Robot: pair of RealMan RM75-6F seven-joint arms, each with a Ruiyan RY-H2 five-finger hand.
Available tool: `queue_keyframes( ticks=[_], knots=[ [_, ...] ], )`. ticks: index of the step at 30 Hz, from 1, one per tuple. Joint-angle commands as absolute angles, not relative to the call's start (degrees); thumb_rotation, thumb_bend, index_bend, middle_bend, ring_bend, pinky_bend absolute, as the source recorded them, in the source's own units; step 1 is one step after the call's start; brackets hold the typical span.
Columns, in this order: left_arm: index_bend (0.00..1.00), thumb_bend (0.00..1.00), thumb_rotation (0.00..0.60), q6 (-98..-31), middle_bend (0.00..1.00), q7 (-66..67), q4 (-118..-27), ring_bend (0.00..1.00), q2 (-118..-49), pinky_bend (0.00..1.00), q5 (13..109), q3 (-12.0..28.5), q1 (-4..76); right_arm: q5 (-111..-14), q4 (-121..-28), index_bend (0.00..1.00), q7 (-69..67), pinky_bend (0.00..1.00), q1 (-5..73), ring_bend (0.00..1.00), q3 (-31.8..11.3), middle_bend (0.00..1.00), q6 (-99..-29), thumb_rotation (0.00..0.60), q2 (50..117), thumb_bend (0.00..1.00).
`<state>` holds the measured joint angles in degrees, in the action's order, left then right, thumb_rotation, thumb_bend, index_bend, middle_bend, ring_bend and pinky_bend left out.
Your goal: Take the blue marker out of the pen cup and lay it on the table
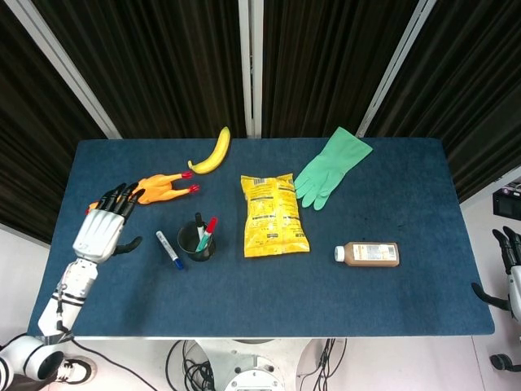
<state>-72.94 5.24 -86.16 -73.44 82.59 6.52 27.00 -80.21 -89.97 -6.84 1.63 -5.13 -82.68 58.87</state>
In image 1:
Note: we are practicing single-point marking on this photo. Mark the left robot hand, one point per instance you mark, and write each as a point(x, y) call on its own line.
point(97, 234)

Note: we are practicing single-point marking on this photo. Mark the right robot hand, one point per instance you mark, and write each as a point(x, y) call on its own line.
point(515, 285)

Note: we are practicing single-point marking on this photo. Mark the blue marker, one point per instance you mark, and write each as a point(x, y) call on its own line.
point(167, 248)

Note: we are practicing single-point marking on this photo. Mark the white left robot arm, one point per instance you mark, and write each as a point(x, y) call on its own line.
point(73, 281)

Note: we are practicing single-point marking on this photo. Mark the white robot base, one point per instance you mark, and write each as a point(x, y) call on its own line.
point(252, 366)

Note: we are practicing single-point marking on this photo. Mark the black pen cup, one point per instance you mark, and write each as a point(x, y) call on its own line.
point(187, 244)

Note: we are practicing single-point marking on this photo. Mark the black and white marker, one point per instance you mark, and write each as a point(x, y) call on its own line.
point(199, 222)

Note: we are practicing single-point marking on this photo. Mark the red cap green marker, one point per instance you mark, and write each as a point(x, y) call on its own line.
point(211, 226)

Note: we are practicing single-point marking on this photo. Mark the yellow rubber chicken toy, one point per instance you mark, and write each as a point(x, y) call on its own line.
point(156, 189)

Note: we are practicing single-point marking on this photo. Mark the black caster wheel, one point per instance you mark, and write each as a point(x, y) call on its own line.
point(502, 362)

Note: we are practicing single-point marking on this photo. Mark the black equipment box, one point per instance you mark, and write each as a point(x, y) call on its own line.
point(506, 199)

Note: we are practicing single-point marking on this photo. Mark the white black sneaker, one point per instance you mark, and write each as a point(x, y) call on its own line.
point(77, 370)

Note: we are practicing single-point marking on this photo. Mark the yellow banana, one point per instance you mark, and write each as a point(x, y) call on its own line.
point(215, 159)

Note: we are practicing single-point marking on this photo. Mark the brown bottle white cap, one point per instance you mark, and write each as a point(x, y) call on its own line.
point(370, 254)

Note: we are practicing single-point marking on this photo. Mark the yellow snack bag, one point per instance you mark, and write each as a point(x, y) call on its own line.
point(272, 220)

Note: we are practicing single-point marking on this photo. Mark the black pleated curtain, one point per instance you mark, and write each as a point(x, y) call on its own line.
point(163, 61)

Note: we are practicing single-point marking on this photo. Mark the blue fabric table mat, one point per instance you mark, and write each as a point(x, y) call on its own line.
point(285, 293)

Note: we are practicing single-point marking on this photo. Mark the green rubber glove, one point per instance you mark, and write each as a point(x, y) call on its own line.
point(329, 167)

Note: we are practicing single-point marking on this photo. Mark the white frame post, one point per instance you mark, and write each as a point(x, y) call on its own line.
point(392, 65)
point(65, 65)
point(250, 65)

